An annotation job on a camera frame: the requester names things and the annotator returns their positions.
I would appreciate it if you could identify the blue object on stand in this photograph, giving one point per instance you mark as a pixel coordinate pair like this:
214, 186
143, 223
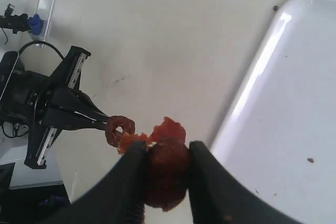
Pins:
35, 24

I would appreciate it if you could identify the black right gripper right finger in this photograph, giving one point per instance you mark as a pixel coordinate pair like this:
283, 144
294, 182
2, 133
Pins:
217, 197

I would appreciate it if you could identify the white plastic tray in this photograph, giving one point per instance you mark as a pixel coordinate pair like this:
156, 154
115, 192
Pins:
278, 136

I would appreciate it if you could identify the clear acrylic stand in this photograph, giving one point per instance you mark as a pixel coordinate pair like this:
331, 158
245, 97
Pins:
44, 10

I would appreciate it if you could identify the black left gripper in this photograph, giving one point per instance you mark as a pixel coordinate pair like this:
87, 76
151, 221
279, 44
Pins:
47, 104

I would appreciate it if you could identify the black device background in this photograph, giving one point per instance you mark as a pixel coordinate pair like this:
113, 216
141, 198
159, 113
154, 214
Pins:
16, 23

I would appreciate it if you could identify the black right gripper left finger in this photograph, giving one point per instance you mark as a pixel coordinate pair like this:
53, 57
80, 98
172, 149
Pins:
117, 198

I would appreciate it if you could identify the brown meatball piece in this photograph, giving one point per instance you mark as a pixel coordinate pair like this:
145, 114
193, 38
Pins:
117, 125

